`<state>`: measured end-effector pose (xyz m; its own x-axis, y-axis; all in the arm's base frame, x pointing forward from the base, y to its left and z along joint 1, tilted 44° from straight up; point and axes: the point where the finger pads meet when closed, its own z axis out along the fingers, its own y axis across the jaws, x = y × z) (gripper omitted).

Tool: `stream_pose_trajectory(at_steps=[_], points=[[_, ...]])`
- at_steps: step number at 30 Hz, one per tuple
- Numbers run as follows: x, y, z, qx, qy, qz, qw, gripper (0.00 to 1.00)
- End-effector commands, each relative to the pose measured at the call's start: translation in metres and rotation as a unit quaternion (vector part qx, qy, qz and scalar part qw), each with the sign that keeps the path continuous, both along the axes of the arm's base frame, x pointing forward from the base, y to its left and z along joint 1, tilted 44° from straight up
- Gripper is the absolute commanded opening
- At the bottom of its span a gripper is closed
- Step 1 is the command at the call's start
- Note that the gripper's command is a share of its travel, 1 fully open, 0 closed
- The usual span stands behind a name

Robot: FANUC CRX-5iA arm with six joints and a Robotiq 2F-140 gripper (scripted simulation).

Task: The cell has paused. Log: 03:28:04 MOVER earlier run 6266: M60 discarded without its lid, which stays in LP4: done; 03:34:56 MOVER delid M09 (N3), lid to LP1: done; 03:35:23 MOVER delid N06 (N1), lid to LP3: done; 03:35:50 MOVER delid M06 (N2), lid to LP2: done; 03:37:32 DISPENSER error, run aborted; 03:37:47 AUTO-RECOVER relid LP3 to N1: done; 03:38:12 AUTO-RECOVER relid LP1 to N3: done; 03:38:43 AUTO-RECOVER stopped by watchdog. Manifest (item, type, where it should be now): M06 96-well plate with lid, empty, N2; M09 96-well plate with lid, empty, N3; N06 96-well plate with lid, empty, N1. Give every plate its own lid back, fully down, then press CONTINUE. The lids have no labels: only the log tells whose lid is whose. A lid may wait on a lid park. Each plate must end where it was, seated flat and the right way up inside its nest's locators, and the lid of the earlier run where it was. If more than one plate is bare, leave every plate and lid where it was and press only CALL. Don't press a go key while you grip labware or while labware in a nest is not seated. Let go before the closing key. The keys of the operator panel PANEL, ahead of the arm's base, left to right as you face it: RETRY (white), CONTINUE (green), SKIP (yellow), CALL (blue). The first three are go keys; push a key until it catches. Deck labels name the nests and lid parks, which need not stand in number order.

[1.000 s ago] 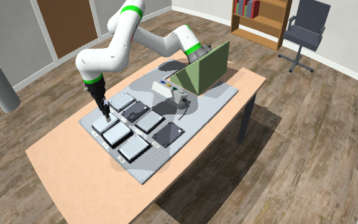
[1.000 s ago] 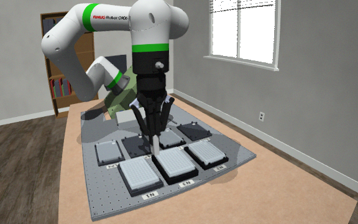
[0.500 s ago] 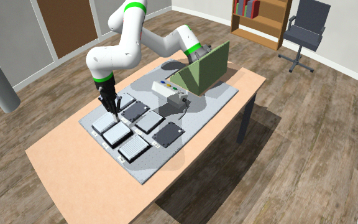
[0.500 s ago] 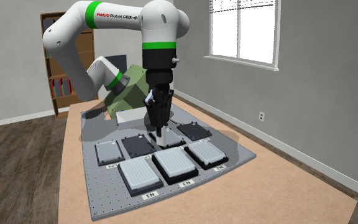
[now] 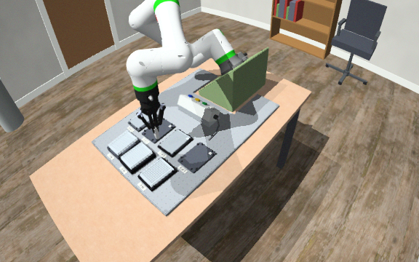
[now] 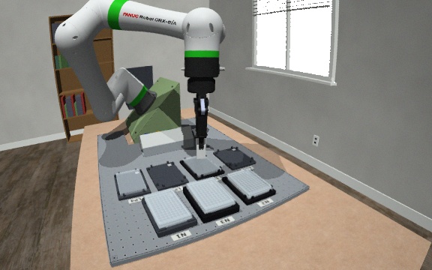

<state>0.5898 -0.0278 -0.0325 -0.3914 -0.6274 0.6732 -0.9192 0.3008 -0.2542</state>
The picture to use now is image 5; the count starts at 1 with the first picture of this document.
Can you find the white button panel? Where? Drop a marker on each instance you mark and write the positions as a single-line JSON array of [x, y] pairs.
[[199, 110]]

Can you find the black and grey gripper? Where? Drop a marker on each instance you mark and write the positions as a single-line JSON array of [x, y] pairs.
[[148, 109]]

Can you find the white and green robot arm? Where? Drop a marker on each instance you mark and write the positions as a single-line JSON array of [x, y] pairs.
[[176, 55]]

